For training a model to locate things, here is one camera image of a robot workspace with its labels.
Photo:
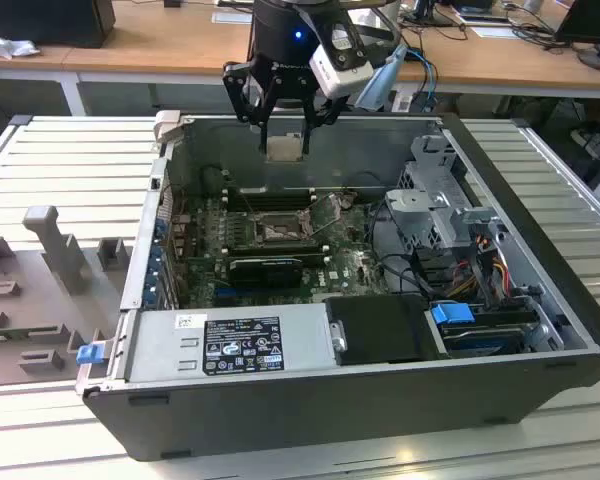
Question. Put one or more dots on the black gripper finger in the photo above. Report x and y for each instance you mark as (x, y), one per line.
(237, 90)
(325, 110)

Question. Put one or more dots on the silver CPU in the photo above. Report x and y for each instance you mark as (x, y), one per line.
(285, 150)

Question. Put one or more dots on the metal locking lever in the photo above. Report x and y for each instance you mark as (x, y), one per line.
(331, 220)
(250, 204)

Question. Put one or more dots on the CPU socket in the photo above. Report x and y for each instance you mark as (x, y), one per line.
(280, 227)

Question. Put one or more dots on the blue expansion slot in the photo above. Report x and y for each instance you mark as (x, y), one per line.
(221, 290)

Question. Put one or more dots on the pale blue teach pendant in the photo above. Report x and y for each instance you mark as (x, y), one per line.
(380, 82)

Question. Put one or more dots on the wooden desk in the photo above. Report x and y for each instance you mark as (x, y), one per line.
(170, 45)

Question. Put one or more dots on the black cylindrical component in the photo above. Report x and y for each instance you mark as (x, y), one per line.
(212, 180)

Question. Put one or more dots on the silver coin battery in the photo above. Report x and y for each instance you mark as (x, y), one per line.
(346, 201)

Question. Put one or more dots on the metal drive cage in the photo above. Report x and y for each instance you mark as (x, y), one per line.
(420, 200)

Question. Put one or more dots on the green motherboard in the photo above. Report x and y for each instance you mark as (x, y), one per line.
(345, 245)

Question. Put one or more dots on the black graphics card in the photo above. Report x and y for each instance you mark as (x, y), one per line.
(265, 274)

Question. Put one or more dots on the white paper sheet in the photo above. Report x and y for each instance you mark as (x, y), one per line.
(495, 31)

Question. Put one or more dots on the black box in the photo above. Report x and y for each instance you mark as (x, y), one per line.
(45, 22)

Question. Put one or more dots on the black plastic shroud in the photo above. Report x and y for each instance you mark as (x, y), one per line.
(380, 327)

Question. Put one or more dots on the silver metal latch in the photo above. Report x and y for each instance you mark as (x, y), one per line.
(338, 337)

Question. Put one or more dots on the crumpled white paper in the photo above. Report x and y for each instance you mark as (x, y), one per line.
(10, 46)

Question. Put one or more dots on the blue disk carrier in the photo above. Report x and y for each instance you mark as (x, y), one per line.
(452, 316)

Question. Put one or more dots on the grey power supply unit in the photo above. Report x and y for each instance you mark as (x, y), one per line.
(155, 345)

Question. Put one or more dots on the hard disk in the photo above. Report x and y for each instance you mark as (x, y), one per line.
(485, 340)

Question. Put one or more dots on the black monitor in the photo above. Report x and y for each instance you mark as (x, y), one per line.
(592, 20)

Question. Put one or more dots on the grey parts rack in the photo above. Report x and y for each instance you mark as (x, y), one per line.
(55, 310)

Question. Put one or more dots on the blue plastic latch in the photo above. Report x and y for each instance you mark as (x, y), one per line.
(90, 354)

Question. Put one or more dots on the black PC case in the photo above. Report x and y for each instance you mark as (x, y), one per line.
(330, 420)

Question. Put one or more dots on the metal disk bay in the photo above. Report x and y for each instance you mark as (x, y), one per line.
(550, 335)

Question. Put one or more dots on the green RAM stick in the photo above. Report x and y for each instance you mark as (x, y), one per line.
(5, 336)

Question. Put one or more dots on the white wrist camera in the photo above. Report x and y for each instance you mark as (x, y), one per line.
(340, 75)

